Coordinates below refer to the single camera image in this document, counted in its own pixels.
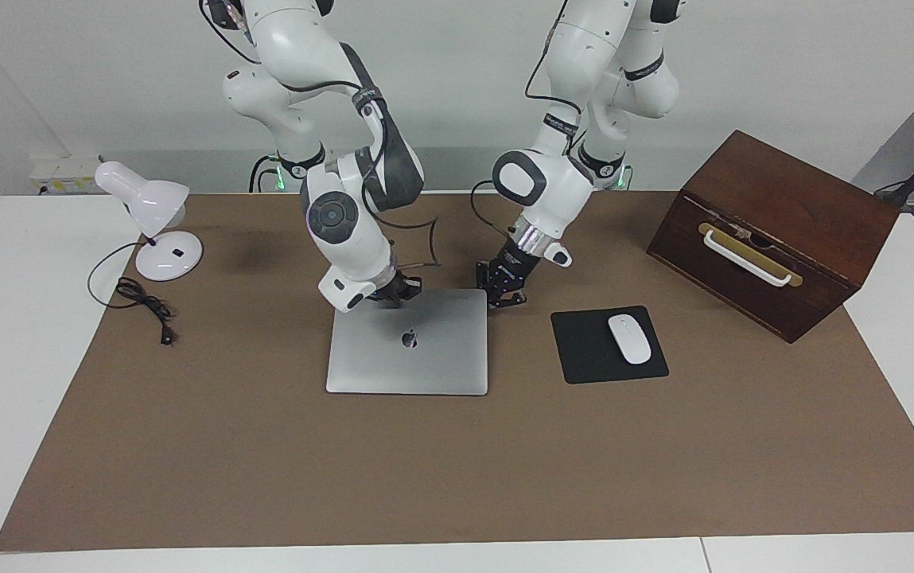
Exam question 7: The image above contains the grey laptop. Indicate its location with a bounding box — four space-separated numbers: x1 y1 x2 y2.
325 288 489 396

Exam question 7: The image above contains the black mouse pad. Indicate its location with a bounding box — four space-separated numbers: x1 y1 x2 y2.
550 306 670 384

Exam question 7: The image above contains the white computer mouse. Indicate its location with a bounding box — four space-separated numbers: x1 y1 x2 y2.
608 314 653 365

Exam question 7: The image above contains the brown table mat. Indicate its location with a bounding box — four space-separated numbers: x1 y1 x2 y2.
0 191 914 552

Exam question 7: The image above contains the white desk lamp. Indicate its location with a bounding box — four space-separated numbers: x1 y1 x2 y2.
95 161 204 282

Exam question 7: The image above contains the dark brown wooden box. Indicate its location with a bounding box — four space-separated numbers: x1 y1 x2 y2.
647 130 901 344

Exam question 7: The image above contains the white power strip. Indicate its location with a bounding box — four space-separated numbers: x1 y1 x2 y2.
29 155 103 196

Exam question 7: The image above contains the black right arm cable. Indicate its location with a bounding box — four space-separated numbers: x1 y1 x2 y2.
200 0 441 271

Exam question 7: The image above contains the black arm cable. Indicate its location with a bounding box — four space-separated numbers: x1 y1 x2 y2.
470 0 585 240
200 0 441 271

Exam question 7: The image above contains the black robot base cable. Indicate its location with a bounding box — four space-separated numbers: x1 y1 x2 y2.
248 155 278 193

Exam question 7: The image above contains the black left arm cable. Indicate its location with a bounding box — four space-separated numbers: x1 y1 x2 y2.
470 0 585 240

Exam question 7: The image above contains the white box handle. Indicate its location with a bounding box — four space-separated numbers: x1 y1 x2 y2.
703 229 793 287

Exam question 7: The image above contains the black lamp power cord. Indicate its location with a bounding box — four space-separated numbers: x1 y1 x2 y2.
88 241 179 346

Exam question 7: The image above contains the gold handle plate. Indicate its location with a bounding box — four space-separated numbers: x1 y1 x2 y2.
698 222 803 288

